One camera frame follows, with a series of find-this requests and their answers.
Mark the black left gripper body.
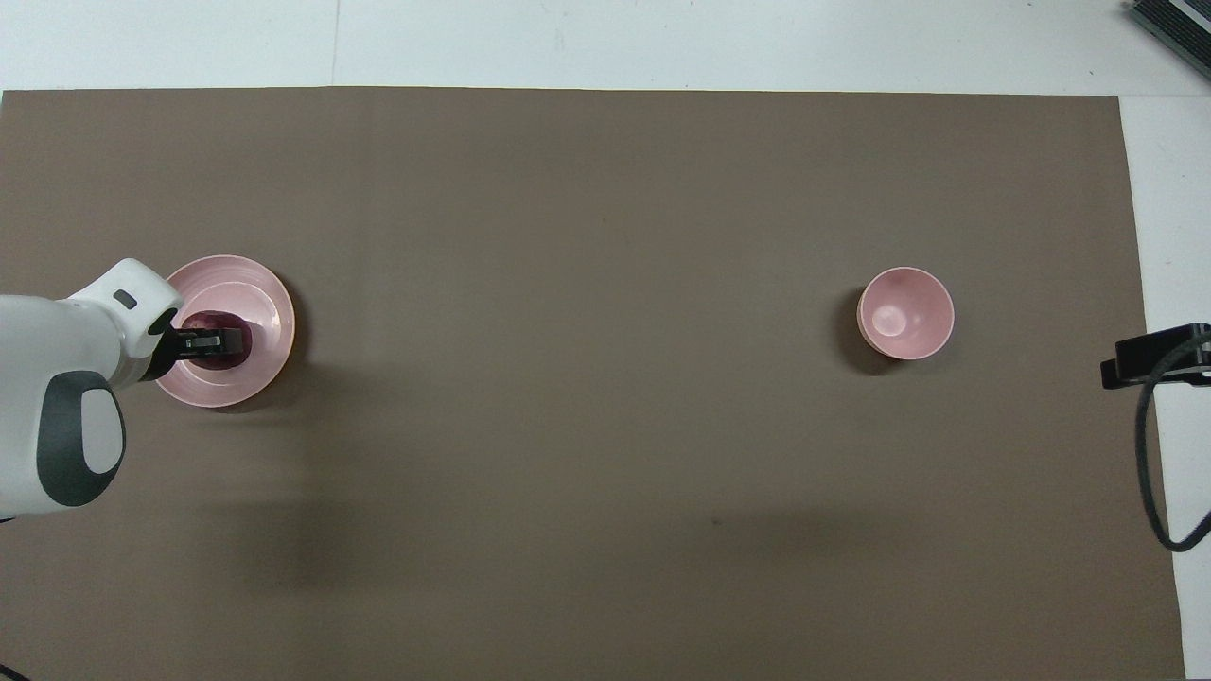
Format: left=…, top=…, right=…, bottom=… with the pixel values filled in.
left=140, top=324, right=188, bottom=383

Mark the dark red apple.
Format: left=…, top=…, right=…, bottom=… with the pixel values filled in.
left=180, top=315, right=253, bottom=371

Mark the pink plate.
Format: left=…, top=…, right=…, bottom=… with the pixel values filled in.
left=154, top=254, right=296, bottom=410

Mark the pink bowl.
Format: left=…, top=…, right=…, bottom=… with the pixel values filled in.
left=856, top=266, right=955, bottom=361

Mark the brown table mat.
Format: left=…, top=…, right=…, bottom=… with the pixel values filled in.
left=0, top=87, right=1185, bottom=681

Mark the grey ribbed device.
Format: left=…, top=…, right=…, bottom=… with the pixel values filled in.
left=1124, top=0, right=1211, bottom=55

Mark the black mount block with cable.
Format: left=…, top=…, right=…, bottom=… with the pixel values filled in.
left=1100, top=323, right=1211, bottom=390

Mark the black looping cable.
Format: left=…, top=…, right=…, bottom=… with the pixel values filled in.
left=1135, top=336, right=1211, bottom=553

